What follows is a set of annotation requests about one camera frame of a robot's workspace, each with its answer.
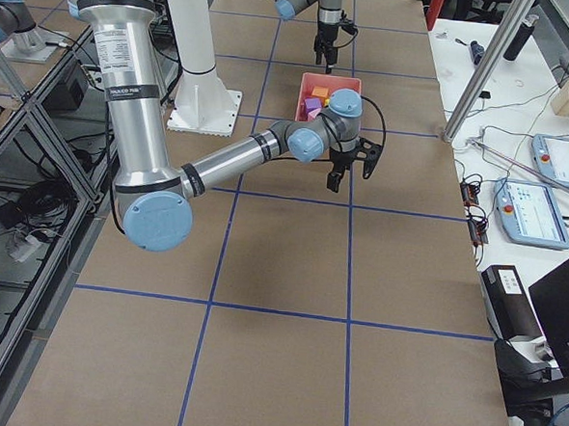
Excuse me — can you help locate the pink foam block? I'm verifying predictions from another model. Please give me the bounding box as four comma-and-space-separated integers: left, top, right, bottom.
307, 108, 322, 121

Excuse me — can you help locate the black monitor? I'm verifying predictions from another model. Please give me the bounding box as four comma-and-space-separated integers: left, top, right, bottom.
529, 259, 569, 369

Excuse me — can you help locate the white camera pillar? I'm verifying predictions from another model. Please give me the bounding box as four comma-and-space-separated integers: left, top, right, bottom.
167, 0, 242, 137

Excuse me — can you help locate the orange foam block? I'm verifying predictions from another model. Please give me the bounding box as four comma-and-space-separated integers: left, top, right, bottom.
311, 86, 330, 99

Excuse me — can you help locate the pink plastic bin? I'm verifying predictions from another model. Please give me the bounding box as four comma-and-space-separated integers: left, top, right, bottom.
295, 72, 364, 122

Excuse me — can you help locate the aluminium frame post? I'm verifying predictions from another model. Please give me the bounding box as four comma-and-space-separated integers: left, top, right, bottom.
443, 0, 535, 143

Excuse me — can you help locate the black box with label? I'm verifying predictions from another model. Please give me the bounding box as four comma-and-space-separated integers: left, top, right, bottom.
480, 264, 543, 342

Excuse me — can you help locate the far teach pendant tablet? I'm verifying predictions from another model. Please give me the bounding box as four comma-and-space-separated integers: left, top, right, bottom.
531, 134, 569, 188

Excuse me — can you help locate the purple foam block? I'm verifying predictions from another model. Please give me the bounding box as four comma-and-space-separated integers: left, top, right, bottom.
304, 96, 323, 113

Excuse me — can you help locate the black water bottle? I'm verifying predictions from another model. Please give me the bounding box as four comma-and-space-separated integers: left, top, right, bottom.
502, 13, 539, 62

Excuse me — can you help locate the teach pendant tablet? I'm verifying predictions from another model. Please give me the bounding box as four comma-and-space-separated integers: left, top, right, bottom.
494, 178, 569, 251
531, 134, 569, 188

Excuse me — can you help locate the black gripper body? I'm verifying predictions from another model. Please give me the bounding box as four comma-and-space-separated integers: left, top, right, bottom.
329, 147, 359, 174
313, 24, 339, 54

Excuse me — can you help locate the near teach pendant tablet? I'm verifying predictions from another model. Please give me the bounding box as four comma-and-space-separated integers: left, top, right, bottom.
494, 178, 569, 251

